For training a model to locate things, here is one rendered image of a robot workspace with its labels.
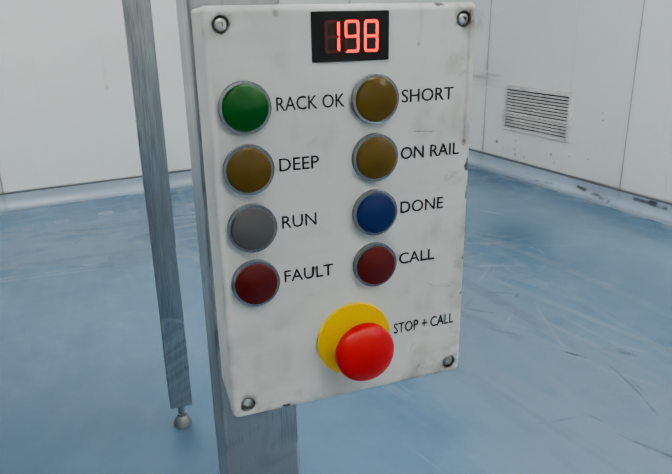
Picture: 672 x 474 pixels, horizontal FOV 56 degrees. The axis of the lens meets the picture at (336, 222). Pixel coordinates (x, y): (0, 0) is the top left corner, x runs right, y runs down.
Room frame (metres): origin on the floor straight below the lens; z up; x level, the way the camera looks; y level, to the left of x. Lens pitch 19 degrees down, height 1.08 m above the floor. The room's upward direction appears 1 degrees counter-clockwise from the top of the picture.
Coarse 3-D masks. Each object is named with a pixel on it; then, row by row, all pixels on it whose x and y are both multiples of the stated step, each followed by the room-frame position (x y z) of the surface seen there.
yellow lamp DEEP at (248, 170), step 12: (240, 156) 0.35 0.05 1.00; (252, 156) 0.35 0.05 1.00; (264, 156) 0.36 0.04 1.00; (228, 168) 0.35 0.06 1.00; (240, 168) 0.35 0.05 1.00; (252, 168) 0.35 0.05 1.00; (264, 168) 0.35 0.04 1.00; (228, 180) 0.35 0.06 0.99; (240, 180) 0.35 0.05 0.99; (252, 180) 0.35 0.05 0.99; (264, 180) 0.35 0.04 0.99; (252, 192) 0.36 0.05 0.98
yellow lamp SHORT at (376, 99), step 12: (372, 84) 0.38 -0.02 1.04; (384, 84) 0.38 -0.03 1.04; (360, 96) 0.38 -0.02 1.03; (372, 96) 0.38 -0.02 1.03; (384, 96) 0.38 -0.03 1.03; (396, 96) 0.38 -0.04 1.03; (360, 108) 0.38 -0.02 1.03; (372, 108) 0.38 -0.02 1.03; (384, 108) 0.38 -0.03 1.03; (372, 120) 0.38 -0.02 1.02
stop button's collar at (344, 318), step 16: (352, 304) 0.38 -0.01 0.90; (368, 304) 0.38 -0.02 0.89; (336, 320) 0.37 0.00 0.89; (352, 320) 0.38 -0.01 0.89; (368, 320) 0.38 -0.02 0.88; (384, 320) 0.38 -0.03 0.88; (416, 320) 0.40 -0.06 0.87; (320, 336) 0.37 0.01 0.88; (336, 336) 0.37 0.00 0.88; (320, 352) 0.37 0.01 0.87; (336, 368) 0.37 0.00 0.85
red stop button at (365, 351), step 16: (352, 336) 0.35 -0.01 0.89; (368, 336) 0.35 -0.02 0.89; (384, 336) 0.36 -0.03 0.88; (336, 352) 0.35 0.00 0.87; (352, 352) 0.35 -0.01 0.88; (368, 352) 0.35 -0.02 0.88; (384, 352) 0.36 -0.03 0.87; (352, 368) 0.35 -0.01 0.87; (368, 368) 0.35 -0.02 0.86; (384, 368) 0.36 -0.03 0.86
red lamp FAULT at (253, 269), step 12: (240, 276) 0.35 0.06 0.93; (252, 276) 0.35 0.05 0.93; (264, 276) 0.35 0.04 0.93; (276, 276) 0.36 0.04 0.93; (240, 288) 0.35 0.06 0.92; (252, 288) 0.35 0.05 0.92; (264, 288) 0.35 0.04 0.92; (276, 288) 0.36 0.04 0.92; (252, 300) 0.35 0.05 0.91; (264, 300) 0.35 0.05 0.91
